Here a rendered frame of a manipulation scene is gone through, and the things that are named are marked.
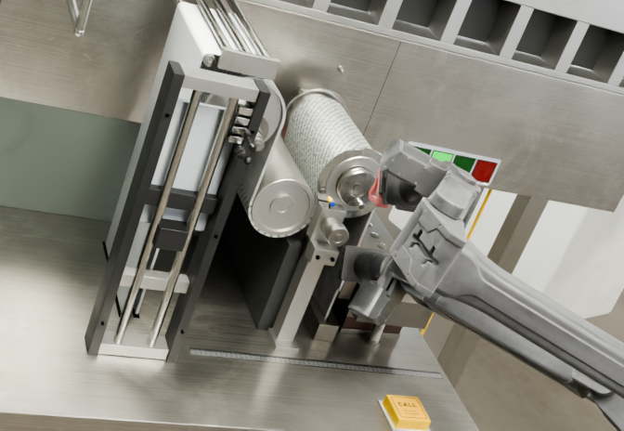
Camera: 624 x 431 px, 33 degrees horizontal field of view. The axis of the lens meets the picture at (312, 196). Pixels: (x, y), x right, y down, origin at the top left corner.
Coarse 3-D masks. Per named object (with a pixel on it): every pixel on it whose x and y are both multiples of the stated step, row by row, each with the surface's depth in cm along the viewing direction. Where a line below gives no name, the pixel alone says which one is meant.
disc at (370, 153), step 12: (336, 156) 188; (348, 156) 188; (360, 156) 189; (372, 156) 190; (324, 168) 188; (324, 180) 190; (324, 192) 191; (336, 192) 192; (372, 204) 195; (348, 216) 195
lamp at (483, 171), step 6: (480, 162) 239; (486, 162) 240; (474, 168) 240; (480, 168) 240; (486, 168) 241; (492, 168) 241; (474, 174) 240; (480, 174) 241; (486, 174) 241; (480, 180) 242; (486, 180) 242
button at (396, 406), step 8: (384, 400) 195; (392, 400) 193; (400, 400) 194; (408, 400) 195; (416, 400) 196; (384, 408) 194; (392, 408) 192; (400, 408) 192; (408, 408) 193; (416, 408) 194; (392, 416) 191; (400, 416) 190; (408, 416) 191; (416, 416) 192; (424, 416) 192; (400, 424) 190; (408, 424) 190; (416, 424) 191; (424, 424) 192
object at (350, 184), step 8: (352, 168) 189; (360, 168) 189; (344, 176) 189; (352, 176) 188; (360, 176) 189; (368, 176) 189; (336, 184) 190; (344, 184) 189; (352, 184) 189; (360, 184) 190; (368, 184) 190; (344, 192) 190; (352, 192) 191; (360, 192) 191; (368, 192) 191; (344, 200) 191; (352, 200) 191; (368, 200) 192
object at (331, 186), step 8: (352, 160) 189; (360, 160) 189; (368, 160) 190; (336, 168) 189; (344, 168) 189; (376, 168) 191; (336, 176) 190; (328, 184) 190; (328, 192) 191; (376, 192) 194; (336, 200) 192; (344, 208) 194; (352, 208) 194
